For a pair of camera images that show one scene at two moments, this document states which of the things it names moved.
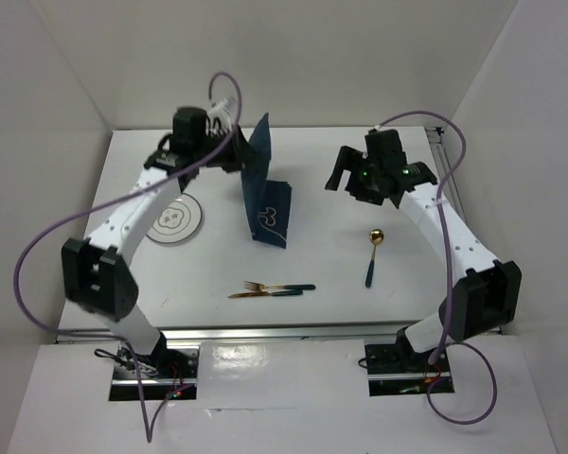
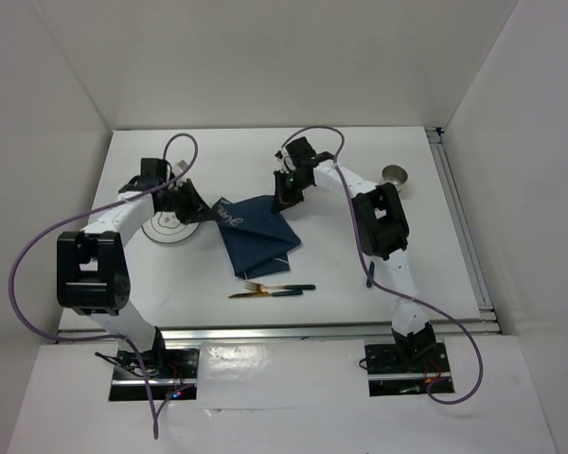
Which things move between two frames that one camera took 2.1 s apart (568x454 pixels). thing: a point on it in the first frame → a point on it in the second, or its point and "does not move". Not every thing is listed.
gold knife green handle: [276, 292] does not move
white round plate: [178, 220] does not move
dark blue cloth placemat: [268, 201] → [257, 239]
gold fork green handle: [289, 287] does not move
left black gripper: [238, 148] → [196, 210]
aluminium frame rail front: [99, 335] does not move
